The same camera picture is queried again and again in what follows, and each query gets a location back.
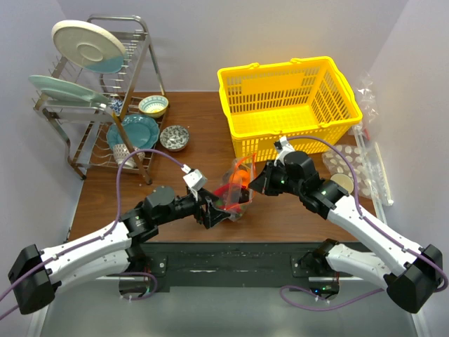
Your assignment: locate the yellow plastic basket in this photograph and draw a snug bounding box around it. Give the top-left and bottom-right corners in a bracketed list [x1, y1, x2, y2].
[217, 56, 363, 161]

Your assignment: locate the clear zip top bag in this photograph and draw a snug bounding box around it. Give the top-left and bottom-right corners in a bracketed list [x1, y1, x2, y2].
[213, 153, 255, 222]

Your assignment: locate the teal patterned bowl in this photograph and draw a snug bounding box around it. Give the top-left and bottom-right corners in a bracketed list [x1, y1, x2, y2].
[138, 95, 169, 119]

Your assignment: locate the polka dot plastic bag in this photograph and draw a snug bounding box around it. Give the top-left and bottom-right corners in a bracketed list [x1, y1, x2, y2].
[322, 145, 371, 199]

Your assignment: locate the dark floral bowl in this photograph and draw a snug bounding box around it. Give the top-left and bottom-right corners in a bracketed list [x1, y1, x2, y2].
[159, 125, 189, 152]

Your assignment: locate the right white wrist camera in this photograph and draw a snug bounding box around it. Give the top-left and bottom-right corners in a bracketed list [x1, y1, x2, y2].
[274, 136, 295, 166]

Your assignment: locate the cream ceramic mug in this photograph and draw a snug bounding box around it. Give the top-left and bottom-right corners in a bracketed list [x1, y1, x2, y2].
[330, 173, 354, 194]

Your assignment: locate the orange fruit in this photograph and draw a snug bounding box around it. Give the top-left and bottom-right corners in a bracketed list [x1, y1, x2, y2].
[229, 169, 250, 188]

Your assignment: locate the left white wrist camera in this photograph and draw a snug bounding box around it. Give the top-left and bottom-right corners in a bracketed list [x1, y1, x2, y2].
[183, 169, 208, 192]

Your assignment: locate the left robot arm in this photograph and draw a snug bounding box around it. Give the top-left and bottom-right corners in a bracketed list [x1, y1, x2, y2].
[8, 187, 230, 315]

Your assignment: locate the blue patterned small dish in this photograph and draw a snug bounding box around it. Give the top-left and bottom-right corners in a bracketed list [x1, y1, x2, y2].
[109, 98, 123, 114]

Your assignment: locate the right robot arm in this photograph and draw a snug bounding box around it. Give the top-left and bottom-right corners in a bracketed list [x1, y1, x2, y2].
[249, 151, 448, 313]

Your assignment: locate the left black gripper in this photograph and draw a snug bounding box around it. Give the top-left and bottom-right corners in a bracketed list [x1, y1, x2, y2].
[156, 187, 230, 227]

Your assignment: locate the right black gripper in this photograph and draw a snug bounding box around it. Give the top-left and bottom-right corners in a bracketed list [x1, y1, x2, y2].
[248, 159, 303, 196]

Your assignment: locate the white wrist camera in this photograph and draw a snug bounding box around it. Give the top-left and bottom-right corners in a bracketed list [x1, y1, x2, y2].
[274, 136, 295, 166]
[183, 169, 208, 192]

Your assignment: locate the clear plastic bag pile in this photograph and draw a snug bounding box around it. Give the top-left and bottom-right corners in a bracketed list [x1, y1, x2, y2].
[350, 72, 394, 206]

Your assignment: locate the teal scalloped plate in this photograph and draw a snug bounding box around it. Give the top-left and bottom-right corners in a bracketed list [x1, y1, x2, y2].
[106, 114, 159, 149]

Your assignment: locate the pale green plate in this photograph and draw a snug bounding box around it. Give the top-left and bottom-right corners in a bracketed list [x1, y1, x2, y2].
[28, 75, 109, 105]

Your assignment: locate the metal dish rack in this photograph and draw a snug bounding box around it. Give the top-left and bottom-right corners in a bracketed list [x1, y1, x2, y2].
[29, 15, 169, 184]

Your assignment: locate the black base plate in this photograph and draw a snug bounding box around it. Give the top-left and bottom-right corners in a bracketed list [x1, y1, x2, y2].
[119, 242, 347, 298]

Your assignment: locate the patterned cup in rack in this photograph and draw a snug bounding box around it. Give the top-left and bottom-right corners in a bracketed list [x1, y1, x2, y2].
[112, 144, 137, 169]

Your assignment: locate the white and blue plate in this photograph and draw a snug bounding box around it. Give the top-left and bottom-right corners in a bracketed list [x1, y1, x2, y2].
[51, 20, 127, 74]

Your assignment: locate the aluminium rail frame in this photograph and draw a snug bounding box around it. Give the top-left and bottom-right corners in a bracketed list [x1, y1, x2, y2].
[29, 275, 430, 336]

